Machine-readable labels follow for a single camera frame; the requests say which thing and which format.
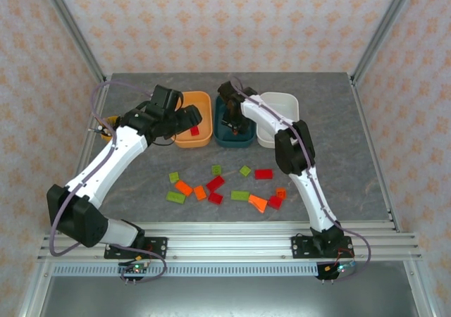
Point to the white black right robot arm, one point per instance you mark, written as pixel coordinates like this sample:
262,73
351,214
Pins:
317,204

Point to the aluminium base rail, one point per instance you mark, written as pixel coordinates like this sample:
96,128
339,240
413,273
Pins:
225,241

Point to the grey metal panel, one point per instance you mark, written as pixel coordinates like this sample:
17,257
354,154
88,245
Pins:
225,299

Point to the small circuit board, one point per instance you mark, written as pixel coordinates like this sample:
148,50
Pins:
340,269
135,269

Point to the orange wedge lego piece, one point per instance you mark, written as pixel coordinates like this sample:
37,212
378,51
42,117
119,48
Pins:
258,203

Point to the red lego brick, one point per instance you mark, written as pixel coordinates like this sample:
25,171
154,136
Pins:
275,202
215,183
263,174
215,198
194,131

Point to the green lego brick round print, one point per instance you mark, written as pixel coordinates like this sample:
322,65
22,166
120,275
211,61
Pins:
216,170

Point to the aluminium frame post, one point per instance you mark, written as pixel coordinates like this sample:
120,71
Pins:
70,28
384,28

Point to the long green lego brick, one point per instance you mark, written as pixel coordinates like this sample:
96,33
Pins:
240,195
175,197

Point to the aluminium table side rail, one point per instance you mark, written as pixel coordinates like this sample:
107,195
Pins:
376,148
35,289

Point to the yellow pencil cup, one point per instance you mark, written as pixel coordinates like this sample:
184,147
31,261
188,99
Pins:
110,124

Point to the orange plastic container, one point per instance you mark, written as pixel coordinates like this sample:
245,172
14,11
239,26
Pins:
202,102

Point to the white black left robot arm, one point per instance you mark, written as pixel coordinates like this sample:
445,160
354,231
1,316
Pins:
105,169

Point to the teal plastic container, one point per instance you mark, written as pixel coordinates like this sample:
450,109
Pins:
239,141

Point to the white plastic container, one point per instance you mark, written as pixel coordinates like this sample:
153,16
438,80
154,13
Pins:
282,102

